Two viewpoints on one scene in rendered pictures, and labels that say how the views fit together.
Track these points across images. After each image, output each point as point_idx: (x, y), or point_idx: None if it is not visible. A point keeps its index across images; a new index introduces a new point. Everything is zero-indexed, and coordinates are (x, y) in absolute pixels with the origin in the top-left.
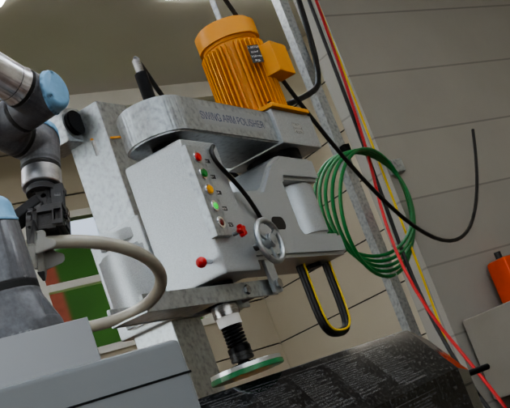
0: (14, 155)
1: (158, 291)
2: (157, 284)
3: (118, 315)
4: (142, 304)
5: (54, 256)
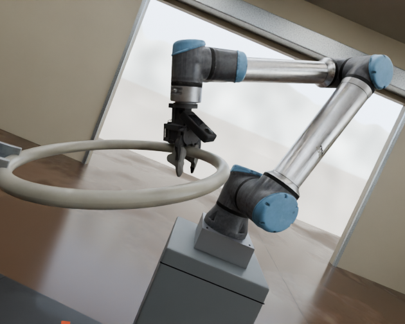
0: (210, 79)
1: (47, 156)
2: (60, 153)
3: (12, 169)
4: (25, 161)
5: (172, 156)
